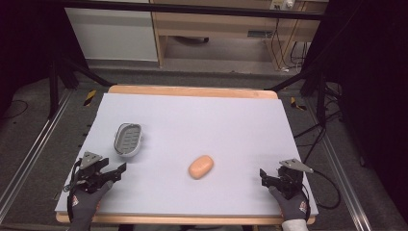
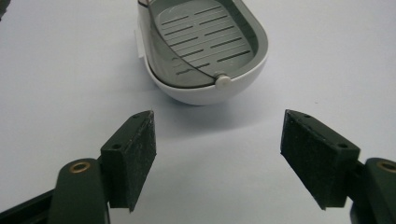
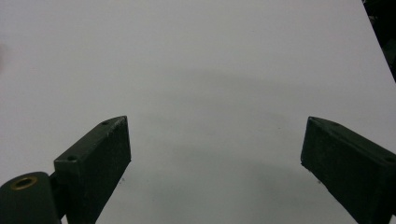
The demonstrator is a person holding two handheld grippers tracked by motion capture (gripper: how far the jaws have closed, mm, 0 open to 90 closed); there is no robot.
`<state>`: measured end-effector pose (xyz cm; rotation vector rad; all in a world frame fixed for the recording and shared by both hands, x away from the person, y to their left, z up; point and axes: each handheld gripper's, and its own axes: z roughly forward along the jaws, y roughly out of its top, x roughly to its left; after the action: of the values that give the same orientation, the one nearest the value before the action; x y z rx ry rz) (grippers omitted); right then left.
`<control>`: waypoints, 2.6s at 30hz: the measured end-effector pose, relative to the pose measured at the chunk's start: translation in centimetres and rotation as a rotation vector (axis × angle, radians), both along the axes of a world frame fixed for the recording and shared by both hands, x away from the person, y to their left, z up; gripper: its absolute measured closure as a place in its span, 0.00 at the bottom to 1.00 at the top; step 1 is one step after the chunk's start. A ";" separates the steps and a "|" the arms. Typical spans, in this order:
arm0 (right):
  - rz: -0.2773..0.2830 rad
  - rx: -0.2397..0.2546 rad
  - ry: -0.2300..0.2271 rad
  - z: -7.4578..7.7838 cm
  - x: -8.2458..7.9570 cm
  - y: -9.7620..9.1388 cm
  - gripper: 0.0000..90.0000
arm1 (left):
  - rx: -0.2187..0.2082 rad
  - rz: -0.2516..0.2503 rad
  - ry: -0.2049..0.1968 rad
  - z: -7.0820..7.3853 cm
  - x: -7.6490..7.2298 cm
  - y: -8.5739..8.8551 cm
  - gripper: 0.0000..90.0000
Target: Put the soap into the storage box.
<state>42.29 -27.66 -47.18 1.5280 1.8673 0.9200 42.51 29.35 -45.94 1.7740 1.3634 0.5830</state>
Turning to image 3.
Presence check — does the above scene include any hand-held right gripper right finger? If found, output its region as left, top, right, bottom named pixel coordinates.
left=300, top=116, right=396, bottom=224

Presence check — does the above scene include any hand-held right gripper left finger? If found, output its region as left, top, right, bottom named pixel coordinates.
left=53, top=115, right=132, bottom=224

